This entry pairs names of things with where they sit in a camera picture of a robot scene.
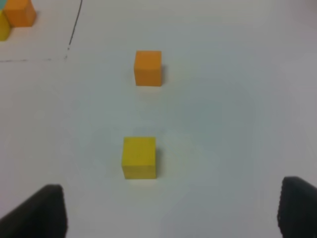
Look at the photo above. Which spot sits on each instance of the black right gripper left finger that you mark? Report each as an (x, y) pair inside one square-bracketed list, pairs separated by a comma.
[(43, 215)]

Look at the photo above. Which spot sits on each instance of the template yellow cube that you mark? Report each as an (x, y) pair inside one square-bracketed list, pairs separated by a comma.
[(5, 27)]

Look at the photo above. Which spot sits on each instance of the template teal cube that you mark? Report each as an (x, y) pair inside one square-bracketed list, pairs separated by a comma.
[(2, 4)]

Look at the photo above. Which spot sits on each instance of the template orange cube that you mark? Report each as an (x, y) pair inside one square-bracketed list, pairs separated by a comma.
[(20, 13)]

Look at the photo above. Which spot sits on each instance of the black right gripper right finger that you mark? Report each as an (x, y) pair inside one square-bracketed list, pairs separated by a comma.
[(297, 210)]

